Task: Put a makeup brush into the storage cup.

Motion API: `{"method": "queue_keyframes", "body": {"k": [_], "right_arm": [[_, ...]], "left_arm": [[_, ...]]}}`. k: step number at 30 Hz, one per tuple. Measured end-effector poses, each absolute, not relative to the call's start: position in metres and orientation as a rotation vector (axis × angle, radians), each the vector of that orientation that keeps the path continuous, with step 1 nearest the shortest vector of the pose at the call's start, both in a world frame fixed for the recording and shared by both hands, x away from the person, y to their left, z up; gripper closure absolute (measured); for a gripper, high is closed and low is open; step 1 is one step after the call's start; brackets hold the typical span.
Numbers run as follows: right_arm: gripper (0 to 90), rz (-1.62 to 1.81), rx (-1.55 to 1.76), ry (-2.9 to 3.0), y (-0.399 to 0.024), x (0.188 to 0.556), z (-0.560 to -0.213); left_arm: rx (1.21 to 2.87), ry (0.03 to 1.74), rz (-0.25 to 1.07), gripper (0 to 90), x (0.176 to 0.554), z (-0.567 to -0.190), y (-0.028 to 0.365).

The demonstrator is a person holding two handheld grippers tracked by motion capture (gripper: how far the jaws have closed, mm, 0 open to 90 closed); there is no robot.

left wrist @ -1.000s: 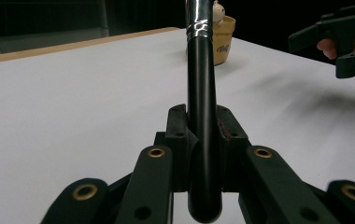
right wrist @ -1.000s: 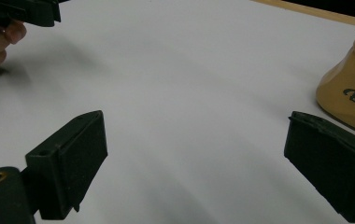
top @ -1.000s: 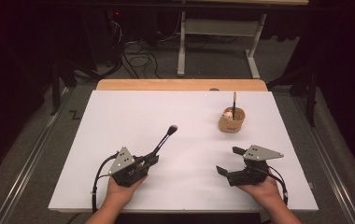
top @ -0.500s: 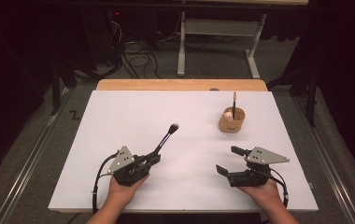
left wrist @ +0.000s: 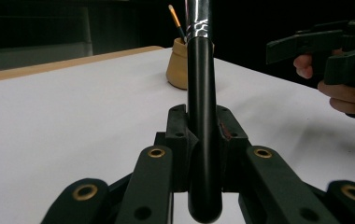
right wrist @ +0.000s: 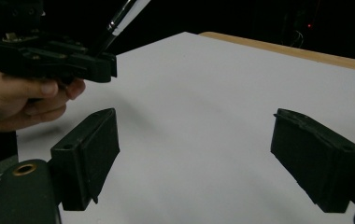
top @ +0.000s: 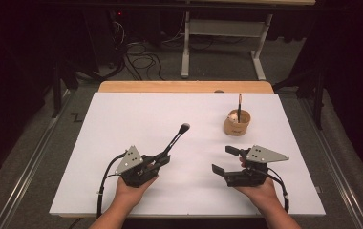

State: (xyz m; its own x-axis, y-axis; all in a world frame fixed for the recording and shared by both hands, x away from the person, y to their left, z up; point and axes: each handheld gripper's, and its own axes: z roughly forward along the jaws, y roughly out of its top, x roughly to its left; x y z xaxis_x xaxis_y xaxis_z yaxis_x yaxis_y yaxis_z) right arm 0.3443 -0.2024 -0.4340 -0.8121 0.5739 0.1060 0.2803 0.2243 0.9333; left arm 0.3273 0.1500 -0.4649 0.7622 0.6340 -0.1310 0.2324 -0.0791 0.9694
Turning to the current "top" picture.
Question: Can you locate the right hand-held gripper cable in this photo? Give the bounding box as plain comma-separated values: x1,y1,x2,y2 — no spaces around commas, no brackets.
266,166,290,214

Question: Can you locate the black fluffy makeup brush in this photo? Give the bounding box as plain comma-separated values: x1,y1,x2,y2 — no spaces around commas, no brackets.
155,122,191,164

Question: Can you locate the wooden table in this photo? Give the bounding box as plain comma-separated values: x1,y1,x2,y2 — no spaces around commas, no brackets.
97,80,275,94

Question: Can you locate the black metal stand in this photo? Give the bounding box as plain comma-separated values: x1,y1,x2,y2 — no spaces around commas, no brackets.
51,61,79,119
272,68,327,131

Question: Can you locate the black device with red light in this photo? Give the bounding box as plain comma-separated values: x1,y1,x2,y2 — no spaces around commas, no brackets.
107,9,130,21

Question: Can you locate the dark curtain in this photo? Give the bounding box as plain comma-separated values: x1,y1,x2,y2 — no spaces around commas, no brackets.
298,0,363,199
0,0,58,198

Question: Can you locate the hand-held gripper cable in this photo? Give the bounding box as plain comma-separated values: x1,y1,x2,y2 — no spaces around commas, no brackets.
96,151,128,221
266,166,290,214

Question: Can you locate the tangle of black floor cables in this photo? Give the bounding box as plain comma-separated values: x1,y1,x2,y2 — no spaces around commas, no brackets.
107,18,168,82

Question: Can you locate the person's left hand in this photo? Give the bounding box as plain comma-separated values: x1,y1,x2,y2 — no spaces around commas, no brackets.
111,163,159,212

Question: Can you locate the left hand-held gripper cable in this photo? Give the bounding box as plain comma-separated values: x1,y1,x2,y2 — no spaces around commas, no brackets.
96,151,128,221

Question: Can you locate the metal floor rail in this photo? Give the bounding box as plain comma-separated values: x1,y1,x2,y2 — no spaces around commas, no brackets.
0,90,73,229
298,97,363,229

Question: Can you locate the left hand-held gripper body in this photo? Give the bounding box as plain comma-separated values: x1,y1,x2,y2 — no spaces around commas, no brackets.
115,145,164,189

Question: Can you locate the white board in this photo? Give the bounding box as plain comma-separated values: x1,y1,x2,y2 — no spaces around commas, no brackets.
49,92,327,219

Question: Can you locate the thin black and gold brush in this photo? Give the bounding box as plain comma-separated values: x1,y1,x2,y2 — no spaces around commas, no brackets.
237,94,244,124

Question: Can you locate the beige holder with bear figure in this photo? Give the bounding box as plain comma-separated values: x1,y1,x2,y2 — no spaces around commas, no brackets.
223,109,252,137

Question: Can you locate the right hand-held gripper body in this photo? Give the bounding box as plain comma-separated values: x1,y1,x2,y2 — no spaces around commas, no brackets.
222,145,290,188

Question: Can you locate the person's right hand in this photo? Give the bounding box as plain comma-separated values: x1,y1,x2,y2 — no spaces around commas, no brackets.
232,156,281,212

